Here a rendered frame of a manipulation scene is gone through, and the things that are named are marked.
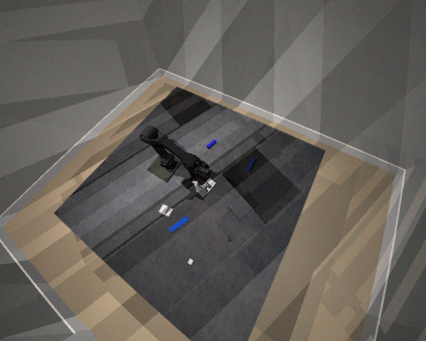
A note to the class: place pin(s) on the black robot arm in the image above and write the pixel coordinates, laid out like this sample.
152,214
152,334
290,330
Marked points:
190,161

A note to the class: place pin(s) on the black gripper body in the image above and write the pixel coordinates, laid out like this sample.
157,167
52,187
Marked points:
188,183

